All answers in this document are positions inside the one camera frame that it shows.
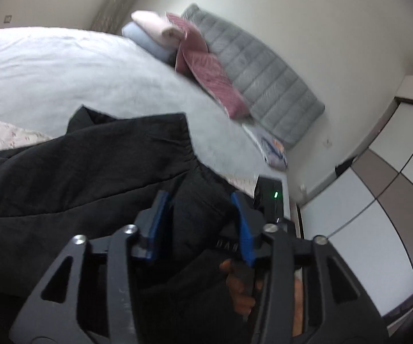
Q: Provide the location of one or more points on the black jacket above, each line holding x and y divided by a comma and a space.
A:
84, 172

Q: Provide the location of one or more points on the pale pink folded blanket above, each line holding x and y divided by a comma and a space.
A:
156, 25

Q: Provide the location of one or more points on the wall switch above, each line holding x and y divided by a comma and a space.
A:
8, 18

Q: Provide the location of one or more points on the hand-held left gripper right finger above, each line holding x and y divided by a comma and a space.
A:
245, 231

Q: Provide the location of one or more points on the dark cloth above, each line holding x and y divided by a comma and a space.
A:
344, 167

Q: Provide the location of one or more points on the pink quilted pillow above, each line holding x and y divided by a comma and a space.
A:
188, 32
215, 79

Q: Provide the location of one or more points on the grey padded headboard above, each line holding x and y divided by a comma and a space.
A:
256, 71

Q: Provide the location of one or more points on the light blue pillow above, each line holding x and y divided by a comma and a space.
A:
144, 41

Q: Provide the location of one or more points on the white duvet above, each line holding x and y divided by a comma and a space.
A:
66, 71

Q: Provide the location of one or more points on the person's right hand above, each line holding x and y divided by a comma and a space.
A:
240, 294

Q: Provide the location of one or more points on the white and brown wardrobe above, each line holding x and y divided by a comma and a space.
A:
371, 222

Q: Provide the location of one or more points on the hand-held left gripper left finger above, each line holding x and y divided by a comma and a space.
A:
158, 220

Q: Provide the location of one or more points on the white printed pillow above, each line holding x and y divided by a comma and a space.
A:
271, 150

